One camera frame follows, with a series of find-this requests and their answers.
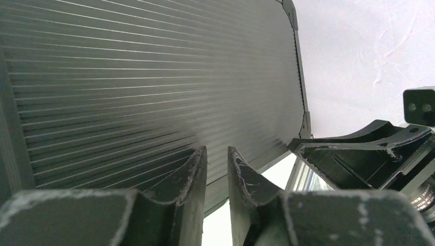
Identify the black poker set case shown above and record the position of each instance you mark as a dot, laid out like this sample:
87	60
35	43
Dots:
118	94

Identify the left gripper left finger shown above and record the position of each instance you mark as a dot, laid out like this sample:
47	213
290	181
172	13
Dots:
169	213

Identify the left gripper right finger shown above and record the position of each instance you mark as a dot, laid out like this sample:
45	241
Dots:
264	214

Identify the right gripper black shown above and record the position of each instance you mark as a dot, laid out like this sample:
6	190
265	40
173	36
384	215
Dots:
378	156

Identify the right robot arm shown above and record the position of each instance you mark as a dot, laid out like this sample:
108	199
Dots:
422	198

